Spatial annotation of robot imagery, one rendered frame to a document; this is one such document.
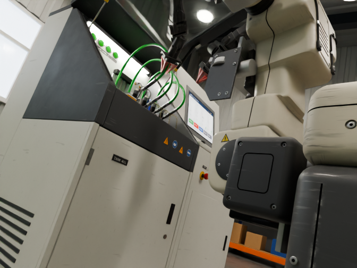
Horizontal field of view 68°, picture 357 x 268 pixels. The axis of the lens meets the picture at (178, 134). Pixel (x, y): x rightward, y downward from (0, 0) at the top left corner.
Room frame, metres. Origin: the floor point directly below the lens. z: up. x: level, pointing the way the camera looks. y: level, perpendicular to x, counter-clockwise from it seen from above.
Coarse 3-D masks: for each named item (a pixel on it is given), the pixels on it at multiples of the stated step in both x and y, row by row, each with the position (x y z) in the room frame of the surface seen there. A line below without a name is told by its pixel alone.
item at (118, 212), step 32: (96, 160) 0.97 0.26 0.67; (128, 160) 1.08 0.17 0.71; (160, 160) 1.24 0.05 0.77; (96, 192) 1.01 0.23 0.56; (128, 192) 1.13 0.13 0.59; (160, 192) 1.29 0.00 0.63; (64, 224) 0.94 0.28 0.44; (96, 224) 1.04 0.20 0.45; (128, 224) 1.17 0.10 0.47; (160, 224) 1.34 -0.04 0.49; (64, 256) 0.98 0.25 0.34; (96, 256) 1.08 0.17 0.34; (128, 256) 1.22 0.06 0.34; (160, 256) 1.39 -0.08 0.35
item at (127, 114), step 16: (128, 96) 1.00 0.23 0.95; (112, 112) 0.96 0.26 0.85; (128, 112) 1.02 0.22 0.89; (144, 112) 1.09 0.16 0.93; (112, 128) 0.98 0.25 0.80; (128, 128) 1.04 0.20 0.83; (144, 128) 1.11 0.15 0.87; (160, 128) 1.18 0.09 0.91; (144, 144) 1.13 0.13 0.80; (160, 144) 1.21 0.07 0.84; (192, 144) 1.41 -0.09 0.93; (176, 160) 1.33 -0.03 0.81
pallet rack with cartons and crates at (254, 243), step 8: (240, 224) 6.21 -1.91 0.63; (232, 232) 6.28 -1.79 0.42; (240, 232) 6.19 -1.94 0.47; (248, 232) 6.11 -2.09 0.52; (232, 240) 6.26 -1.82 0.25; (240, 240) 6.30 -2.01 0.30; (248, 240) 6.09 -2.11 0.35; (256, 240) 6.00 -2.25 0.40; (264, 240) 6.19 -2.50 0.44; (240, 248) 5.99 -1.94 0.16; (248, 248) 5.90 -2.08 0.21; (256, 248) 5.98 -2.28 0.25; (264, 248) 6.33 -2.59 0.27; (272, 248) 5.83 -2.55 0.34; (264, 256) 5.71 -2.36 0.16; (272, 256) 5.63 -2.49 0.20; (280, 256) 5.73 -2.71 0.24
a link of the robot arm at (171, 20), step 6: (174, 0) 0.95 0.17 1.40; (180, 0) 0.95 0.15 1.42; (174, 6) 0.97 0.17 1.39; (180, 6) 0.97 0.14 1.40; (174, 12) 0.99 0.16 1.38; (180, 12) 1.00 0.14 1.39; (174, 18) 1.01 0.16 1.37; (180, 18) 1.02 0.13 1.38; (174, 24) 1.04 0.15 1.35; (180, 24) 1.05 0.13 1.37; (174, 30) 1.06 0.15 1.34; (180, 30) 1.07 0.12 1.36
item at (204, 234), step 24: (168, 96) 1.68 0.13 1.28; (216, 120) 2.17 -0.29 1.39; (192, 192) 1.50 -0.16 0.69; (216, 192) 1.72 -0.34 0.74; (192, 216) 1.55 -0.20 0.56; (216, 216) 1.77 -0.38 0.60; (192, 240) 1.60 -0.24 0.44; (216, 240) 1.83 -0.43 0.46; (192, 264) 1.65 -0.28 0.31; (216, 264) 1.90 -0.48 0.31
